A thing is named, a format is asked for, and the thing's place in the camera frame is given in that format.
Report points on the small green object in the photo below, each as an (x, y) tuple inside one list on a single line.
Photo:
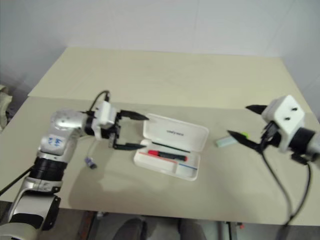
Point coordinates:
[(244, 135)]

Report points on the pale green cloth bundle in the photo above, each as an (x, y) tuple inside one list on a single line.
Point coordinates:
[(4, 107)]

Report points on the pale blue eraser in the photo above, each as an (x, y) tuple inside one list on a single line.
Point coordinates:
[(225, 141)]

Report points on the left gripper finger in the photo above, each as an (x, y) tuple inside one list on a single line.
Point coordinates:
[(132, 114), (128, 146)]

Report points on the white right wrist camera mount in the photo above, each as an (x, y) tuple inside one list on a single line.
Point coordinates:
[(287, 117)]

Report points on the white plastic pencil case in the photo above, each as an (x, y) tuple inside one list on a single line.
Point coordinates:
[(175, 140)]

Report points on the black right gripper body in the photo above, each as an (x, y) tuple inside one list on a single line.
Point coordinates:
[(271, 136)]

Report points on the small purple plug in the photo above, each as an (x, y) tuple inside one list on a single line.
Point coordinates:
[(90, 162)]

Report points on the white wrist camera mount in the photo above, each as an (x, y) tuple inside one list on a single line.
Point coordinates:
[(287, 117), (106, 116)]

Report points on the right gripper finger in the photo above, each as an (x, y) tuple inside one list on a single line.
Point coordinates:
[(247, 141), (257, 109)]

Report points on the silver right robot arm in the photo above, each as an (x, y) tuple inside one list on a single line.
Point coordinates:
[(310, 142)]

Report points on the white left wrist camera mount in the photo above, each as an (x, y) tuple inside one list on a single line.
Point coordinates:
[(106, 116)]

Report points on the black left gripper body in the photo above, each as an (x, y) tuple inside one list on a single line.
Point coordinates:
[(115, 132)]

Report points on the red marker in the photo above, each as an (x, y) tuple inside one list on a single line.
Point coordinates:
[(162, 154)]

